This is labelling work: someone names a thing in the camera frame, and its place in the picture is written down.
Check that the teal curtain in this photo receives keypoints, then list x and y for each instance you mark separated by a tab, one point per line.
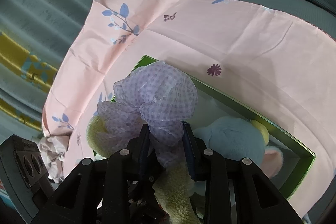
52	3

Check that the crumpled beige cloth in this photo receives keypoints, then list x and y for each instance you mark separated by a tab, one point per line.
52	158

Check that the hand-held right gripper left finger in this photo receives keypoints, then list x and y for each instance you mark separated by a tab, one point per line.
143	155

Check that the blue plush toy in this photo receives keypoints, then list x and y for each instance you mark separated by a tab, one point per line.
231	140

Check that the purple cloth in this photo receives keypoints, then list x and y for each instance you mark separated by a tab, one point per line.
157	92

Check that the green fluffy towel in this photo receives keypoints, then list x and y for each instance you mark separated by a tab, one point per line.
173	195

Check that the pink printed bedsheet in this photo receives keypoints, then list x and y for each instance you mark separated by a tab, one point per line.
236	42

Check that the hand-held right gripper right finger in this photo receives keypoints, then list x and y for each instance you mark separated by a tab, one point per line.
189	154

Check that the green box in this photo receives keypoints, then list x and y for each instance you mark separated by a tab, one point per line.
296	174

